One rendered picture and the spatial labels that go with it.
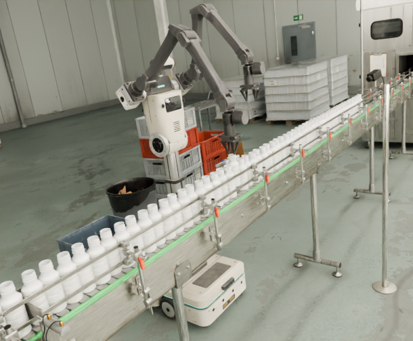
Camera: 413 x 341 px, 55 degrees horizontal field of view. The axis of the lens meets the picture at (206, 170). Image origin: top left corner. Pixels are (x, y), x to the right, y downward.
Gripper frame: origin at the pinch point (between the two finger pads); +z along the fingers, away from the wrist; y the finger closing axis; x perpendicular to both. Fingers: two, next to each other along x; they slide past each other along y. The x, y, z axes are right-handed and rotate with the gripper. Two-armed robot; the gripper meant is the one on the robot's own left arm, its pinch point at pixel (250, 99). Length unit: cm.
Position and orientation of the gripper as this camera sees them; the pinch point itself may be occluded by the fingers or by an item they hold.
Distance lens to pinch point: 238.4
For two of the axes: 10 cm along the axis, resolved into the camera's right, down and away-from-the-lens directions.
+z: 1.4, 9.5, 2.9
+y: -8.0, -0.7, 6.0
